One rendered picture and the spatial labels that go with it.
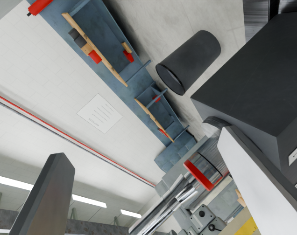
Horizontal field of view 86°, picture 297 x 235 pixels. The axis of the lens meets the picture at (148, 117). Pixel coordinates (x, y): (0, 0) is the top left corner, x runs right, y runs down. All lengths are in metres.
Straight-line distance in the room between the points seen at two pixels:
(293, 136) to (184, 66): 1.62
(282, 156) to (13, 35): 4.33
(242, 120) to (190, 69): 1.63
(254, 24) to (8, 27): 4.21
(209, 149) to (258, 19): 0.24
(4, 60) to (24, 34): 0.66
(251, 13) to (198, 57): 1.53
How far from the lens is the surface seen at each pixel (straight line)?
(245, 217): 1.44
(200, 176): 0.22
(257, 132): 0.19
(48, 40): 4.32
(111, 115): 5.19
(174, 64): 1.77
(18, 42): 4.35
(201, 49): 1.92
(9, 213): 3.48
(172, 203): 0.23
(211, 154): 0.22
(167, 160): 7.06
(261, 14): 0.36
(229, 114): 0.20
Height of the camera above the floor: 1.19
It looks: 3 degrees down
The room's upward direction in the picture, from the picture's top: 134 degrees counter-clockwise
